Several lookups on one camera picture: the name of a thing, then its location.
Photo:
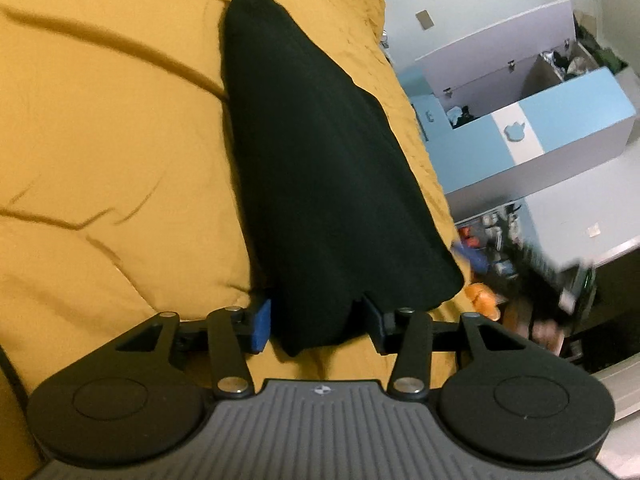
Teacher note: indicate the grey wall switch plate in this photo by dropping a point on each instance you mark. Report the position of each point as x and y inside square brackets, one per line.
[425, 18]

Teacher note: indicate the orange toy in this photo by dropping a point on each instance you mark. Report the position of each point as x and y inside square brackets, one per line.
[481, 300]

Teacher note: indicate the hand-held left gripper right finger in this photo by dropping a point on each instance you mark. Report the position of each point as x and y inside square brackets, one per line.
[375, 330]

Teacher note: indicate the yellow blanket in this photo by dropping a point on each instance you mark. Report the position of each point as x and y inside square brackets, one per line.
[100, 135]

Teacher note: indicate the blue and white toy chest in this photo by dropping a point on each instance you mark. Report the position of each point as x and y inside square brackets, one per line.
[575, 120]

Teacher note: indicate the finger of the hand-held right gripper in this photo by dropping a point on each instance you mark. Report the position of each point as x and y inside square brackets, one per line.
[469, 255]

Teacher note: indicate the white wall outlet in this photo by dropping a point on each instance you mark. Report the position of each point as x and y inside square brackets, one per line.
[594, 230]

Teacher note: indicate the pile of dark clothes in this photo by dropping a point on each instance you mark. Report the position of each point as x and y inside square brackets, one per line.
[585, 45]

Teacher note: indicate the black garment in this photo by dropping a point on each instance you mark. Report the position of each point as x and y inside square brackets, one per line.
[320, 160]

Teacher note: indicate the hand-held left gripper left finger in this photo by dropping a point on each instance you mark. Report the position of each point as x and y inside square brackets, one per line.
[260, 325]

